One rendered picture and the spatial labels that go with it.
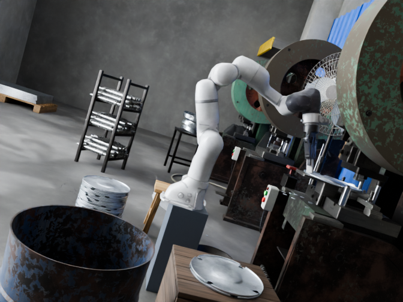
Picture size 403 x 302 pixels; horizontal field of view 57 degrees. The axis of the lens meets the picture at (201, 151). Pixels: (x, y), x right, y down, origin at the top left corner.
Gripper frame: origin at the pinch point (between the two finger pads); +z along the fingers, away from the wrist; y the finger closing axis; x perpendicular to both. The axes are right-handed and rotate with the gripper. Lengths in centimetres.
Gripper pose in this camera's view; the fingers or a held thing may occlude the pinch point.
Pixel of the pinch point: (309, 166)
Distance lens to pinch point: 191.5
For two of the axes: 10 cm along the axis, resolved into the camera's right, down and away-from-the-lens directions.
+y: -6.2, -1.0, -7.8
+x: 7.8, -0.1, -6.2
